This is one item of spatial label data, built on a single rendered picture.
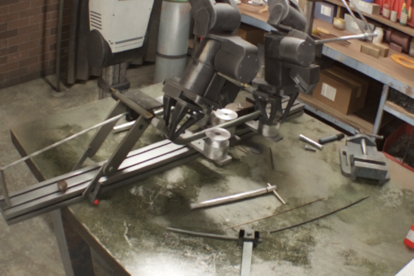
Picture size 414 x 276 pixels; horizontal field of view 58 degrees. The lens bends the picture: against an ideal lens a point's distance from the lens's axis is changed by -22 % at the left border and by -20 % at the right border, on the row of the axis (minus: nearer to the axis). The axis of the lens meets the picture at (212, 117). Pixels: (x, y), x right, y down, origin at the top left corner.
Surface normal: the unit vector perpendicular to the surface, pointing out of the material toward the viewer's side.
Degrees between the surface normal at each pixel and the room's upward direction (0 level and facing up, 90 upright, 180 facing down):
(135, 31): 90
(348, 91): 92
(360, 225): 0
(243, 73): 89
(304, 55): 80
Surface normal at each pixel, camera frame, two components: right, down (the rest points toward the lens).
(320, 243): 0.11, -0.89
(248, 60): 0.66, 0.38
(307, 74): -0.71, 0.24
